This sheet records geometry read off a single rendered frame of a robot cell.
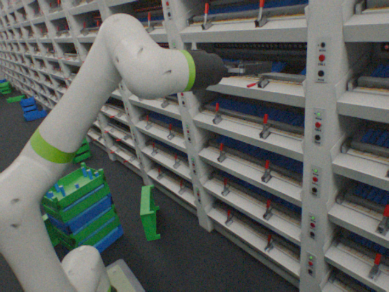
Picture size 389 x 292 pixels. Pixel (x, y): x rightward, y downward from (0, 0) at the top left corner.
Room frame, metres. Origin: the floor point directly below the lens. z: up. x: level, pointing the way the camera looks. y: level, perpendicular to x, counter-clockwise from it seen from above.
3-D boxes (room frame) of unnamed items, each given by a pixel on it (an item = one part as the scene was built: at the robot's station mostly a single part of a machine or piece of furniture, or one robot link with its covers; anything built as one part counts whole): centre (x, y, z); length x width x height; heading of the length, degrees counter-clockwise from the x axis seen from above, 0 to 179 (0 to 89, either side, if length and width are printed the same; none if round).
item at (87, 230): (1.37, 0.72, 0.20); 0.30 x 0.20 x 0.08; 140
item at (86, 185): (1.37, 0.72, 0.44); 0.30 x 0.20 x 0.08; 140
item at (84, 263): (0.71, 0.45, 0.45); 0.16 x 0.13 x 0.19; 176
